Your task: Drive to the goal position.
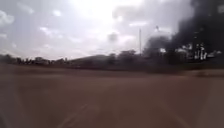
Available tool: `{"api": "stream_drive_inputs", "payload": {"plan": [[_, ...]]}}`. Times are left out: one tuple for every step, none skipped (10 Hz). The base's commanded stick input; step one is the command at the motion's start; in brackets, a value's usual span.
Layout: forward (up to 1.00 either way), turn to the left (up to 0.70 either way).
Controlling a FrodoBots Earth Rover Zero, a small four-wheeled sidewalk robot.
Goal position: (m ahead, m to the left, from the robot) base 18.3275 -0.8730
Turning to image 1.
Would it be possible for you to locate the large dark tree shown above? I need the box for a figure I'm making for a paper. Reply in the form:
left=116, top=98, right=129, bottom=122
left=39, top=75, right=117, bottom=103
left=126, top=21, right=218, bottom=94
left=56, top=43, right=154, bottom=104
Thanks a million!
left=143, top=0, right=224, bottom=69

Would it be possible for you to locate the grandstand with slanted roof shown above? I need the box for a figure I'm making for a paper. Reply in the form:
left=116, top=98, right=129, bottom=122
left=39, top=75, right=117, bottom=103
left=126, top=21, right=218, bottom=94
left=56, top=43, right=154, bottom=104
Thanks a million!
left=68, top=54, right=112, bottom=68

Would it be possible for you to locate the thin pole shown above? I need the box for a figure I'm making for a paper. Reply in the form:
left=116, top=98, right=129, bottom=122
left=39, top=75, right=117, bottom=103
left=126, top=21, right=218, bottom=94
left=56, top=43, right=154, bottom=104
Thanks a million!
left=138, top=28, right=143, bottom=56

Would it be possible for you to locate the red running track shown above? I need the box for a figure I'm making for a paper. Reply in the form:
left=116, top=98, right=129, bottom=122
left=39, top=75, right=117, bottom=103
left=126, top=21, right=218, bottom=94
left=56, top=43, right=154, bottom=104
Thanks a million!
left=0, top=63, right=224, bottom=128

